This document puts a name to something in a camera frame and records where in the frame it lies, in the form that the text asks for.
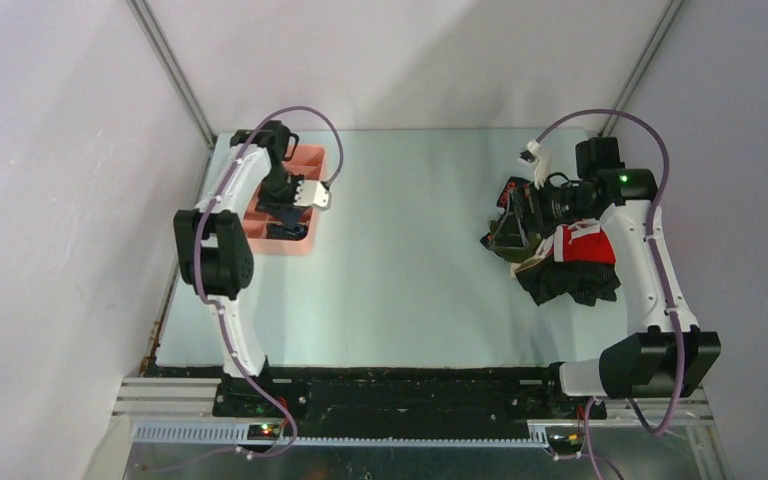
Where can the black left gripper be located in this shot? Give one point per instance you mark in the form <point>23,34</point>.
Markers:
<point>266,200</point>

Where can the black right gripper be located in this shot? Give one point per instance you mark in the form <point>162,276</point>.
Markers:
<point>541,225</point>

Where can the navy striped boxer underwear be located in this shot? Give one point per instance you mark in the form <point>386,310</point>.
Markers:
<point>280,232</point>

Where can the navy underwear with cream waistband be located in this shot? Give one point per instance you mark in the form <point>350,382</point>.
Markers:
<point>289,217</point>

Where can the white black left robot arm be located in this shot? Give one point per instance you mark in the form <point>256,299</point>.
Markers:
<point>214,253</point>

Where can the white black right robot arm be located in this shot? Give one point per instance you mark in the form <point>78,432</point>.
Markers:
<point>665,353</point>

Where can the olive green underwear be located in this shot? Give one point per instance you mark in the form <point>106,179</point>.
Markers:
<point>512,248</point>

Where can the pink compartment tray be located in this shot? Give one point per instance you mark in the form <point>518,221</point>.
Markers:
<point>308,160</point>

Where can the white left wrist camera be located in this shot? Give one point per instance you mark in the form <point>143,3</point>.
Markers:
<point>312,194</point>

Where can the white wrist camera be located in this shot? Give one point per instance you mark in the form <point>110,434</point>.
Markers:
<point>312,194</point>
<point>534,156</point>

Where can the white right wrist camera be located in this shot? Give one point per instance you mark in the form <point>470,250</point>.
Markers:
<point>534,156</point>

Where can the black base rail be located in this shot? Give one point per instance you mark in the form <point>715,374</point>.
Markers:
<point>378,403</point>

